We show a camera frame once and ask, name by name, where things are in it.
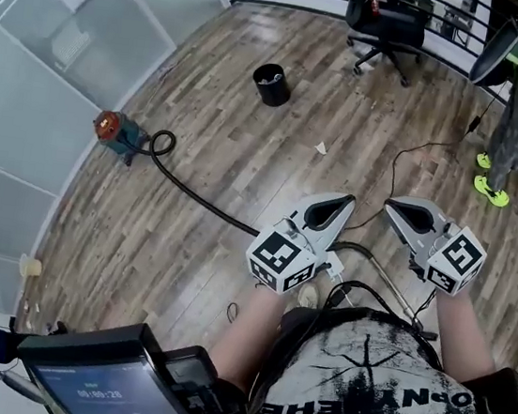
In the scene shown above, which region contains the black device mount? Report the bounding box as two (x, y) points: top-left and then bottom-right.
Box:
(155, 340), (260, 414)

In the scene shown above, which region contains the person's right forearm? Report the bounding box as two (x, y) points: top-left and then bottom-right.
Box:
(426, 284), (507, 380)

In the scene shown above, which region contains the black screen device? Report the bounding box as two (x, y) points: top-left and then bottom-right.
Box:
(8, 307), (211, 414)

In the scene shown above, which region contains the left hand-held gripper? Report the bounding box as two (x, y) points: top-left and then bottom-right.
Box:
(240, 181), (357, 303)

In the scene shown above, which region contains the black vacuum hose with wand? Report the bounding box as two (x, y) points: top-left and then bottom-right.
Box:
(130, 128), (440, 323)

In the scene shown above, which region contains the beige paper cup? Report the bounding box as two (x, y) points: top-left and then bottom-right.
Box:
(16, 253), (43, 279)

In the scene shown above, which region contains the white power strip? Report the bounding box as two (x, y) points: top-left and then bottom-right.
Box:
(323, 252), (349, 281)

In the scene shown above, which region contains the person's left forearm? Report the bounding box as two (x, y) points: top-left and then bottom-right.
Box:
(207, 281), (297, 390)

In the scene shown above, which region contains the black body cable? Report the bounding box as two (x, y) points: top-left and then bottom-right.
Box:
(251, 268), (419, 414)

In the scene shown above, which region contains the red vacuum cleaner body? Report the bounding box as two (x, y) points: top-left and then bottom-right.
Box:
(87, 107), (154, 169)

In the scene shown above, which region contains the person's beige shoe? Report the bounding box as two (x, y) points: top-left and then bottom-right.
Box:
(297, 282), (321, 309)

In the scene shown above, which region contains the black waste bin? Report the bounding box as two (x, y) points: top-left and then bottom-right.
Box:
(248, 61), (296, 110)

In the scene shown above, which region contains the black office chair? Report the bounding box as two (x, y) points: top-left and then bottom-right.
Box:
(330, 0), (432, 89)

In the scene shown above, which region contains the grey mesh office chair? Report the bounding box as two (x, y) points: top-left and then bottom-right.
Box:
(467, 11), (518, 92)

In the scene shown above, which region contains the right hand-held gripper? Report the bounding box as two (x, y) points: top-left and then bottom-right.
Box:
(373, 192), (495, 300)

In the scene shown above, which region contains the person's black white print shirt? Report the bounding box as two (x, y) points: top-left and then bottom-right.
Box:
(250, 296), (518, 414)

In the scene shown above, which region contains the black floor cable with adapter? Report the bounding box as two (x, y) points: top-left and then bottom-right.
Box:
(348, 69), (501, 248)

